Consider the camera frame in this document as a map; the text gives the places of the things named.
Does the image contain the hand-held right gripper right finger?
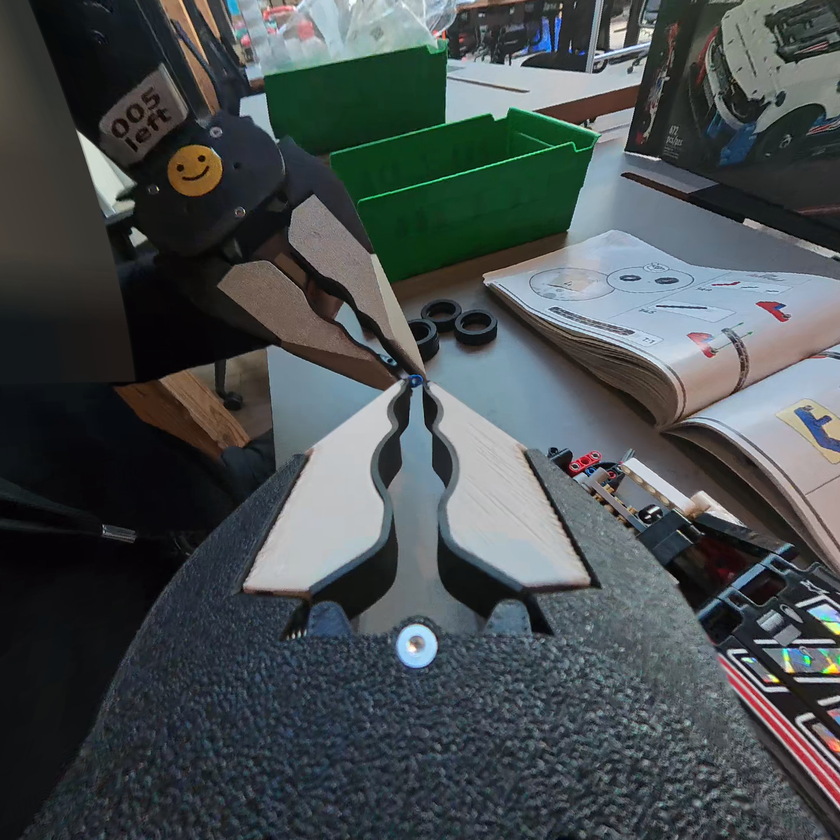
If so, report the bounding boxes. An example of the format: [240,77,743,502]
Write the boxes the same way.
[420,381,593,619]

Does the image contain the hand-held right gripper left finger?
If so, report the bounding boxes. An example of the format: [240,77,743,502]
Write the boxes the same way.
[243,379,413,616]

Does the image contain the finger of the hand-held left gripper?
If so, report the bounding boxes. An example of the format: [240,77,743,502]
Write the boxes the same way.
[215,261,401,389]
[287,192,427,379]

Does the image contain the green plastic bin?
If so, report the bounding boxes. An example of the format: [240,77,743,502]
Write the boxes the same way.
[262,39,449,156]
[330,107,601,284]

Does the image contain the toy brick race car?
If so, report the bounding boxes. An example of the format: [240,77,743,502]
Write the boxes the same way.
[548,448,840,829]

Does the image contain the black office chair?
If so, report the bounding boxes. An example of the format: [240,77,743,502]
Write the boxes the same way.
[213,357,245,413]

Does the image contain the open instruction booklet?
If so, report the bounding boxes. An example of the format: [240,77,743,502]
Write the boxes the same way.
[483,230,840,573]

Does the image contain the wooden-edged table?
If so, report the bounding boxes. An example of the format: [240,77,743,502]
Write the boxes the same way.
[239,58,651,129]

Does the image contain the black toy car box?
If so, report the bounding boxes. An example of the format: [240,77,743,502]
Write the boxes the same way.
[623,0,840,221]

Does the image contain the black harness strap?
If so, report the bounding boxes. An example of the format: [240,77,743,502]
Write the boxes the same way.
[0,478,139,544]

